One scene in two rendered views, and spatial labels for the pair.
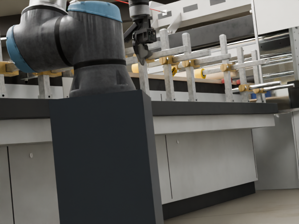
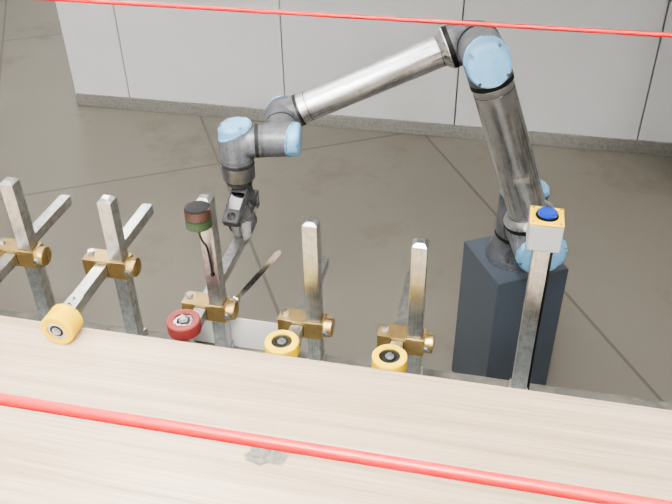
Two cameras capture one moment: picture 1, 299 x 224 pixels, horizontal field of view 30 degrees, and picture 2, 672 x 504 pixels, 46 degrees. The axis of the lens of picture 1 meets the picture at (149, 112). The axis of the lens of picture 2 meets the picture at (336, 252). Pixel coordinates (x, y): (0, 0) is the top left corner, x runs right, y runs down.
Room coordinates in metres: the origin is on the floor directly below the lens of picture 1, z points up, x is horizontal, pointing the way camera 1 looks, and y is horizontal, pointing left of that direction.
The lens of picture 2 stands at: (2.90, 1.83, 2.12)
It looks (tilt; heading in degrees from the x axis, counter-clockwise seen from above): 36 degrees down; 248
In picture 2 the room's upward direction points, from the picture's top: 1 degrees counter-clockwise
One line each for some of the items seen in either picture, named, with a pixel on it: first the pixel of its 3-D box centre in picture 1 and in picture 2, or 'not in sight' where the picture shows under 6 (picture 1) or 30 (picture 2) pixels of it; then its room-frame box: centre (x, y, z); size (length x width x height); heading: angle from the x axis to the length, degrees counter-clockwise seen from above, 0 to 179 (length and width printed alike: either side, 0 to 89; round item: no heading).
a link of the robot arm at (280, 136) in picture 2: not in sight; (278, 138); (2.33, 0.03, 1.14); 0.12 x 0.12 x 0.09; 70
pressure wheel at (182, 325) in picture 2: not in sight; (185, 336); (2.71, 0.38, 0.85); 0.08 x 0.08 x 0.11
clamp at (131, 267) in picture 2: not in sight; (112, 264); (2.83, 0.14, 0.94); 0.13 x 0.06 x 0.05; 145
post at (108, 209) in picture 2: not in sight; (123, 277); (2.81, 0.16, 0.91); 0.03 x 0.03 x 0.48; 55
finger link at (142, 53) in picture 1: (143, 54); (249, 228); (2.43, 0.00, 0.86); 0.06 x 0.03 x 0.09; 55
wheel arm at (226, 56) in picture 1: (203, 61); not in sight; (3.41, -0.36, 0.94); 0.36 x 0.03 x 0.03; 55
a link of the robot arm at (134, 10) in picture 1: (140, 13); (237, 171); (2.44, -0.01, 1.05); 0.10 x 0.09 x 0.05; 145
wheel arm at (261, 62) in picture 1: (230, 67); not in sight; (3.86, -0.59, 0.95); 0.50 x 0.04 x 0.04; 55
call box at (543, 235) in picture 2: not in sight; (544, 230); (1.98, 0.73, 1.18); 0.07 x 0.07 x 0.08; 55
